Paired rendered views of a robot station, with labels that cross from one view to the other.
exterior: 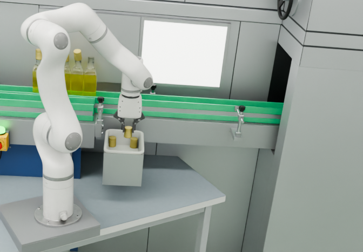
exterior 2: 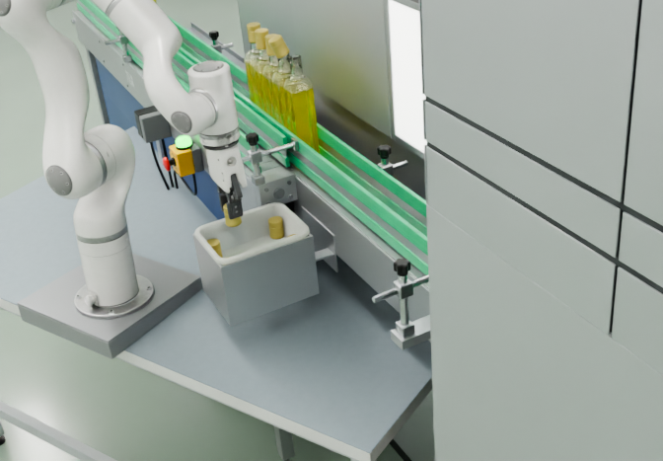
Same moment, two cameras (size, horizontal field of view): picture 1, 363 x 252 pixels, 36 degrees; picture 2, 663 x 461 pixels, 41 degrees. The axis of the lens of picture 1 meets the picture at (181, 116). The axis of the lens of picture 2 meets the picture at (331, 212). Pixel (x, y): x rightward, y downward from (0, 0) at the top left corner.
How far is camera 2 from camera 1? 2.34 m
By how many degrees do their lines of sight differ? 64
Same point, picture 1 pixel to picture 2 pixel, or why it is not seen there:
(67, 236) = (67, 330)
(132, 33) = (376, 24)
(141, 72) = (160, 96)
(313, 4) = (424, 12)
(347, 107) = (547, 412)
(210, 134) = (414, 304)
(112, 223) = (156, 356)
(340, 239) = not seen: outside the picture
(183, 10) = not seen: outside the picture
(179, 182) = (360, 373)
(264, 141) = not seen: hidden behind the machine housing
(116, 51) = (143, 43)
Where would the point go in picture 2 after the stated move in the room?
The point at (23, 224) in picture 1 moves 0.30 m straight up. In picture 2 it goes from (70, 283) to (40, 178)
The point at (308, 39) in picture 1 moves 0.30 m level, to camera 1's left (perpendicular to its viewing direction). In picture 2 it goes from (430, 125) to (343, 55)
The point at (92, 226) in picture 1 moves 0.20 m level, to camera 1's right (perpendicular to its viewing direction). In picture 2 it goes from (97, 336) to (110, 389)
